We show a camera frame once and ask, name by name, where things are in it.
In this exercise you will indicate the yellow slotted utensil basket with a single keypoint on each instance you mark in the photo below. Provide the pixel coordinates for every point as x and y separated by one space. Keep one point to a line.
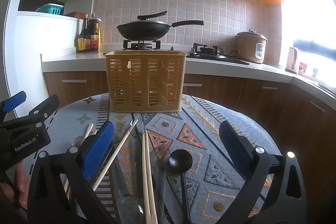
144 82

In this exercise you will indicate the person's left hand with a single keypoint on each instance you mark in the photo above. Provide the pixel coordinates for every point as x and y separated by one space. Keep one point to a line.
22 184

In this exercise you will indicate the white kitchen counter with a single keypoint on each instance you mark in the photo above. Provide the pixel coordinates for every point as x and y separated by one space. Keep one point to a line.
78 58

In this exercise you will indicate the tall dark sauce bottle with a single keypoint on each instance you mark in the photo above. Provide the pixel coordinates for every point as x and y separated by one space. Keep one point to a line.
82 40

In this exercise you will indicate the black wok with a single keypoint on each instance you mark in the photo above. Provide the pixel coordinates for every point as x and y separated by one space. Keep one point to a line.
143 31

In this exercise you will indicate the teal plastic basket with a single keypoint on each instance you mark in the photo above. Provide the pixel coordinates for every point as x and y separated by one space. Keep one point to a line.
51 9

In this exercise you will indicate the brown wooden base cabinet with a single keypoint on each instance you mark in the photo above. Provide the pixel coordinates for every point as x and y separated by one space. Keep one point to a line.
225 92

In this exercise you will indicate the black gas stove burner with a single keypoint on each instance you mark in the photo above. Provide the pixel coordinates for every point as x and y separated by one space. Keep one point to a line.
208 50
141 45

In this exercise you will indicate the kitchen window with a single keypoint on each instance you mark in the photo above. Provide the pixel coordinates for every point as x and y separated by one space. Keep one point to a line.
312 16

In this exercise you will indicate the black glass gas hob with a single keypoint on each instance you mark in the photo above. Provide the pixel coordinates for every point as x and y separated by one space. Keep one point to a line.
231 60

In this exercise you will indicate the brown box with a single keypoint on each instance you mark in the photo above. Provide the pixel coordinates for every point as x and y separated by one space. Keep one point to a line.
74 14

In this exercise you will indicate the beige rice cooker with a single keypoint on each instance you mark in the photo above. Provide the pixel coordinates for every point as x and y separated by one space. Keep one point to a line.
250 47

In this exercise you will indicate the black plastic spoon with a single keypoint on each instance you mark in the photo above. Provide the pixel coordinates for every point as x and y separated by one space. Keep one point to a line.
180 159

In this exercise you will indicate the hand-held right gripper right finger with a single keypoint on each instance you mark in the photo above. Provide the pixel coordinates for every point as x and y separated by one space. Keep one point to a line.
231 142

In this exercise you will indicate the white electric kettle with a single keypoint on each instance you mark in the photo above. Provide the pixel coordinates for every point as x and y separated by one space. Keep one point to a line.
292 61

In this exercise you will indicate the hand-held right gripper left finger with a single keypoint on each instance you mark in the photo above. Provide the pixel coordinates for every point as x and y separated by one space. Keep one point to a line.
97 148

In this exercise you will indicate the wide dark sauce bottle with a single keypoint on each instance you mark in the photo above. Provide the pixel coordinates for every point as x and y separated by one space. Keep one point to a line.
94 35

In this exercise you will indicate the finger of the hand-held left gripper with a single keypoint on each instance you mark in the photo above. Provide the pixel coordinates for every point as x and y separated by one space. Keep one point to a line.
46 106
14 102

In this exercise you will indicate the small red label cup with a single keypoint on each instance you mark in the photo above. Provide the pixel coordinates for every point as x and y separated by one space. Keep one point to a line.
303 66

